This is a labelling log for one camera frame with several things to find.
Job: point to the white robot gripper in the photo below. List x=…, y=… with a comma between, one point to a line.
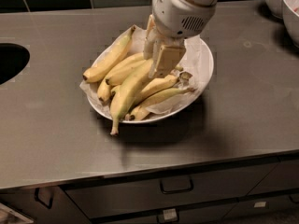
x=177, y=16

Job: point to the large front yellow banana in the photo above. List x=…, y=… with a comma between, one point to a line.
x=125, y=96

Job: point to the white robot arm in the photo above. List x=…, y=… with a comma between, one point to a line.
x=169, y=24

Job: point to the lower middle yellow banana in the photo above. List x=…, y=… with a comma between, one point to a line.
x=157, y=84

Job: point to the white oval bowl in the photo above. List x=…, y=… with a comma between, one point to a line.
x=204, y=66

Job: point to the bottom yellow banana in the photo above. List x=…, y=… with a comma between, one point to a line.
x=141, y=111

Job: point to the top left yellow banana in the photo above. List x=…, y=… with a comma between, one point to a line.
x=118, y=50

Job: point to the upper grey drawer front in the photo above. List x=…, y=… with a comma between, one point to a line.
x=130, y=197

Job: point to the right upper drawer front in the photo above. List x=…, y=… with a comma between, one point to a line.
x=284, y=176

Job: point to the right lower drawer front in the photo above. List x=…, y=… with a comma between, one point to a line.
x=263, y=205

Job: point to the black upper drawer handle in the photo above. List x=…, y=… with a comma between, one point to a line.
x=176, y=184

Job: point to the lower drawer handle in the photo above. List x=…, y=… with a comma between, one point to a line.
x=167, y=216

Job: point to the black left cabinet handle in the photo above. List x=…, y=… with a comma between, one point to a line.
x=44, y=196

